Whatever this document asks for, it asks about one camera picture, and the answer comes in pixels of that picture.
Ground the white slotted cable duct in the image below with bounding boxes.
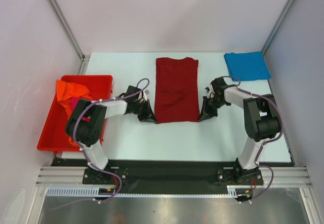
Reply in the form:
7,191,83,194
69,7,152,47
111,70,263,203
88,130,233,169
47,186,251,199

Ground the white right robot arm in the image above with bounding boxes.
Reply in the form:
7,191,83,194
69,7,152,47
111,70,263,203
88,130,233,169
198,77,284,184

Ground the left aluminium corner post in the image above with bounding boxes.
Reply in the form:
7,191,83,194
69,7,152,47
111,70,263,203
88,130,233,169
47,0,85,61

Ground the pink t shirt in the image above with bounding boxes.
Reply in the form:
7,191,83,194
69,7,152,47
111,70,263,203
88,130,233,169
70,97,90,122

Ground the aluminium corner post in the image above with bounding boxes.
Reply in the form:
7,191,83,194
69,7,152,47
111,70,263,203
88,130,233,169
47,0,85,61
261,0,296,56

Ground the right aluminium corner post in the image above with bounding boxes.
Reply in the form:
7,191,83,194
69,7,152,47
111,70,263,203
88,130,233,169
261,0,296,56

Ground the folded blue t shirt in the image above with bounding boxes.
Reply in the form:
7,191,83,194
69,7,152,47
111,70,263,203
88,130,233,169
224,51,271,82

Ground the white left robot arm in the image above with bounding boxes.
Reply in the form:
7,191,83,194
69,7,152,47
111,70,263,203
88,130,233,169
65,86,157,183

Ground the orange t shirt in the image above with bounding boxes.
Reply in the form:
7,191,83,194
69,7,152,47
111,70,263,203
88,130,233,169
56,80,92,147

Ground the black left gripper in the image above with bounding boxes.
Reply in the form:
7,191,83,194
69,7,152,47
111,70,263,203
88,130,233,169
133,99,158,123

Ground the red plastic bin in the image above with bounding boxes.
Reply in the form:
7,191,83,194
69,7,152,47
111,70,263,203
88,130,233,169
37,75,113,153

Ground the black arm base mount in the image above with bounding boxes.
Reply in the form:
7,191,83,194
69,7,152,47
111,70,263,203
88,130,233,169
82,167,129,185

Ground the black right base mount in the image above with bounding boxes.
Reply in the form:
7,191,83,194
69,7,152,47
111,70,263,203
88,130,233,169
216,168,264,186

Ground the dark red t shirt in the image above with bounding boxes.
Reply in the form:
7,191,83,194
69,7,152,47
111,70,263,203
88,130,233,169
154,57,199,124

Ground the aluminium frame rail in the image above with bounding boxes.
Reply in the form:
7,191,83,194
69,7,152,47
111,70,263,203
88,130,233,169
36,166,312,188

